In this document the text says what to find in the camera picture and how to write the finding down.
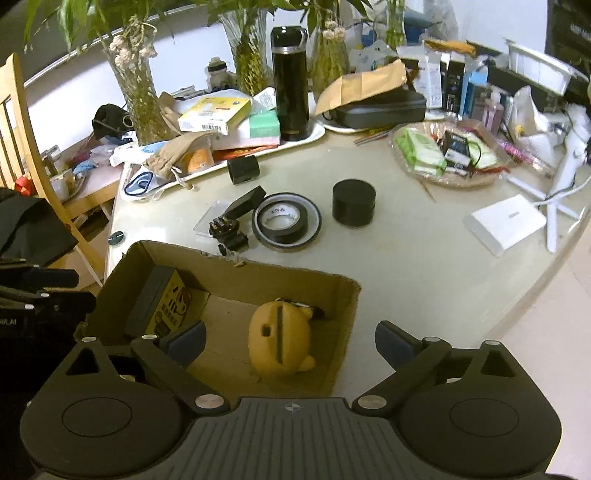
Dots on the dark bundle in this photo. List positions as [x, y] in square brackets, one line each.
[108, 121]

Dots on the white tray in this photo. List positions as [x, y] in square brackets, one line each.
[310, 134]

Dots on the blue carton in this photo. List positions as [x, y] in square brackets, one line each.
[475, 92]

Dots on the green tissue pack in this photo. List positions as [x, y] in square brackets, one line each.
[264, 127]

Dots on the orange packet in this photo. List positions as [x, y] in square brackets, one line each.
[199, 160]

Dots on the bundle of thin sticks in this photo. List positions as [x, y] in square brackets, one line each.
[373, 136]

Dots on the yellow and black box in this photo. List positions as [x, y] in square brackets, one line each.
[173, 304]

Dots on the black zip case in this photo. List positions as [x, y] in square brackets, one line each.
[381, 110]

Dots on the brown cardboard box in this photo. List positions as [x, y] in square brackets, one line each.
[286, 281]

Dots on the white plastic bag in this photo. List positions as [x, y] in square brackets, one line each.
[531, 115]

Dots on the white gimbal tripod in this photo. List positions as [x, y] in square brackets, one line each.
[572, 147]

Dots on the wooden chair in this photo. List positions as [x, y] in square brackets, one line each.
[18, 97]

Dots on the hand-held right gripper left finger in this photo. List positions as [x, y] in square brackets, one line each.
[189, 341]

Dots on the black plug connector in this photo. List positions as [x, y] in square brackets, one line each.
[229, 235]

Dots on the round metal table fitting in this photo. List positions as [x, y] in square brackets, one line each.
[116, 237]

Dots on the white flat box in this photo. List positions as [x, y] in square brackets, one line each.
[505, 224]

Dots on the yellow and white box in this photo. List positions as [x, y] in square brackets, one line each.
[214, 113]

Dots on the dark screen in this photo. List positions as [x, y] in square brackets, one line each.
[568, 32]

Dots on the yellow round toy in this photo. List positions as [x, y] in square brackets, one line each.
[281, 341]

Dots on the wooden skewer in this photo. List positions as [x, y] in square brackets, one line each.
[425, 189]

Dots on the black carton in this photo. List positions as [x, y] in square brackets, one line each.
[455, 85]

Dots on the white basket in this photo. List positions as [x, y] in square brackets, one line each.
[540, 69]

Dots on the glass vase with plant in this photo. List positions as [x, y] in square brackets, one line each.
[395, 25]
[330, 64]
[136, 101]
[249, 55]

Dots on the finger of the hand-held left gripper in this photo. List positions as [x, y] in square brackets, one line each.
[41, 278]
[60, 305]

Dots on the white carton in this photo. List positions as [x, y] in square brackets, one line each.
[433, 78]

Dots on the brown paper envelope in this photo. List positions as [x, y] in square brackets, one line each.
[364, 85]

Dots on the clear plastic snack plate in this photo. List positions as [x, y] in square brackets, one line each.
[461, 177]

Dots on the black rectangular block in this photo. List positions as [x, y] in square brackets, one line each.
[244, 201]

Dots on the pink bottle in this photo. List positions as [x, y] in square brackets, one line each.
[491, 110]

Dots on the green snack packets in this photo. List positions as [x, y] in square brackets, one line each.
[420, 152]

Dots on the clear plastic bag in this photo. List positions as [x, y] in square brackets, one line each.
[205, 224]

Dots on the black cloth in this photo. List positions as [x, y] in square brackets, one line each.
[27, 221]

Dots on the black hexagonal sleeve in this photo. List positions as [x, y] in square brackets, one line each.
[243, 170]

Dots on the black short cylinder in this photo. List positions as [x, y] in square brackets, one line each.
[354, 203]

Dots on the white plate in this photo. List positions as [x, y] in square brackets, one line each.
[339, 128]

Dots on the small white figurine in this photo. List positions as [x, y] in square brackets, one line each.
[217, 71]

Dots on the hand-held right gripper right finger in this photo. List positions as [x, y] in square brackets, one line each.
[391, 344]

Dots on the black snack packet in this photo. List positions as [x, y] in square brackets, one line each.
[455, 147]

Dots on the pink glitter wrapper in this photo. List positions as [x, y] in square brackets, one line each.
[521, 154]

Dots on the red book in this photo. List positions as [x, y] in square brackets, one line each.
[244, 152]

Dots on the black thermos bottle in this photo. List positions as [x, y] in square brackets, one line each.
[290, 83]

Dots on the black tape roll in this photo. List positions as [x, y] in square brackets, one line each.
[272, 233]

